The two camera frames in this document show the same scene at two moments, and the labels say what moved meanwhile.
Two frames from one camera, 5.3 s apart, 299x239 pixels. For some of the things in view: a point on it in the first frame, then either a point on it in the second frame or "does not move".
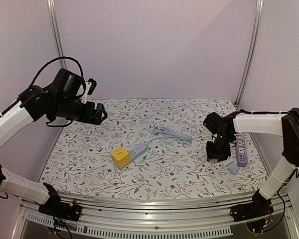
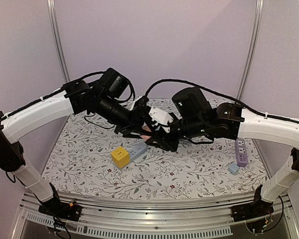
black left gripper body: (85, 116) to (133, 125)
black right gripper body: (218, 154) to (170, 130)
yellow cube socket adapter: (120, 157) does not move
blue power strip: (136, 151) does not move
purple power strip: (241, 155) does not move
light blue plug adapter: (233, 168) does not move
